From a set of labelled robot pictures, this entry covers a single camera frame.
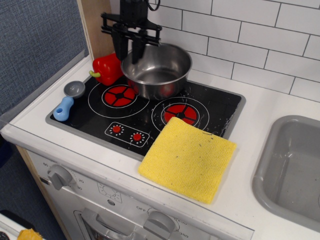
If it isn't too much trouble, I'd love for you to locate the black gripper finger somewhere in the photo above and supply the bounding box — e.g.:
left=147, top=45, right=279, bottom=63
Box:
left=131, top=32, right=147, bottom=64
left=111, top=23, right=129, bottom=61

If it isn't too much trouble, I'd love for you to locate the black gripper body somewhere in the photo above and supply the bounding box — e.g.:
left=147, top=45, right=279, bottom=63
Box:
left=101, top=0, right=162, bottom=46

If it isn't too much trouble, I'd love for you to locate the stainless steel pan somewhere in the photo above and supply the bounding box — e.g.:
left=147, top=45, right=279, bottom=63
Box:
left=121, top=43, right=193, bottom=101

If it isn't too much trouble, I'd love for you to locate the yellow cloth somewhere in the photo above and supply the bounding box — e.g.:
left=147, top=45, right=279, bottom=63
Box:
left=138, top=117, right=237, bottom=204

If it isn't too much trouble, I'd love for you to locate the red toy bell pepper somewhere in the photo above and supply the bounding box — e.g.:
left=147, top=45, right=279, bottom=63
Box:
left=89, top=53, right=124, bottom=86

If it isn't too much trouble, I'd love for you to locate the grey and blue toy scoop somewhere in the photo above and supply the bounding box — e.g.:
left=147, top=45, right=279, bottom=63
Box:
left=53, top=81, right=86, bottom=122

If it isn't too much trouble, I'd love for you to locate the black toy stove top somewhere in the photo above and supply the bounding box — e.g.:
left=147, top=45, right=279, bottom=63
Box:
left=46, top=76, right=246, bottom=160

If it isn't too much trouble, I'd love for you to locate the grey left oven knob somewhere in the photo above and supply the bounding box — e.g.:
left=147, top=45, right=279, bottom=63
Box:
left=47, top=164, right=73, bottom=190

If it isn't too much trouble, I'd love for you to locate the grey oven knob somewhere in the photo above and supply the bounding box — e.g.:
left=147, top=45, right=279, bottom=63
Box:
left=143, top=211, right=176, bottom=240
left=47, top=164, right=73, bottom=190

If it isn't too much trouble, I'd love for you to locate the grey right oven knob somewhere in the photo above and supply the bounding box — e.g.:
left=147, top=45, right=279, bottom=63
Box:
left=143, top=211, right=176, bottom=240

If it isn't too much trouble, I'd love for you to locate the grey sink basin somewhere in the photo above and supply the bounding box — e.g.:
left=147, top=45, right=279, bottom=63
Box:
left=252, top=115, right=320, bottom=232

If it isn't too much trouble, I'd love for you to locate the yellow object bottom left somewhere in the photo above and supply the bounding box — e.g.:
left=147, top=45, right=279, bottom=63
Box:
left=17, top=228, right=43, bottom=240

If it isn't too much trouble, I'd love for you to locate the wooden side post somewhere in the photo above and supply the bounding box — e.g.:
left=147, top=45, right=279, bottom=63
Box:
left=76, top=0, right=114, bottom=61

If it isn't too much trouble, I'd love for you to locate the silver oven door handle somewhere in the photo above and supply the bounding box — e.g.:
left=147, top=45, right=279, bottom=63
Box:
left=81, top=208, right=145, bottom=240

